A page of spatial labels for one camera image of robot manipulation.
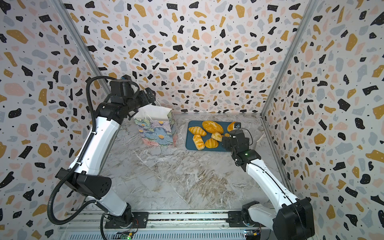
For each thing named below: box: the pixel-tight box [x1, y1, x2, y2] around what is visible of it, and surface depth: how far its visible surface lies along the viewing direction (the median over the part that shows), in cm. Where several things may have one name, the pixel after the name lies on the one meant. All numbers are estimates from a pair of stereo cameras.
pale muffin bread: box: [211, 132, 223, 142], surface depth 102 cm
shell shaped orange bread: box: [205, 138, 219, 149], surface depth 102 cm
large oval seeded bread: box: [202, 120, 224, 134], surface depth 109 cm
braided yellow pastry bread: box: [192, 134, 206, 151], surface depth 102 cm
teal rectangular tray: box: [185, 120, 230, 152], surface depth 105 cm
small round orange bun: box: [227, 121, 236, 132], surface depth 112 cm
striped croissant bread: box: [188, 126, 207, 136], surface depth 108 cm
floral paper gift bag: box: [133, 104, 177, 146], surface depth 91 cm
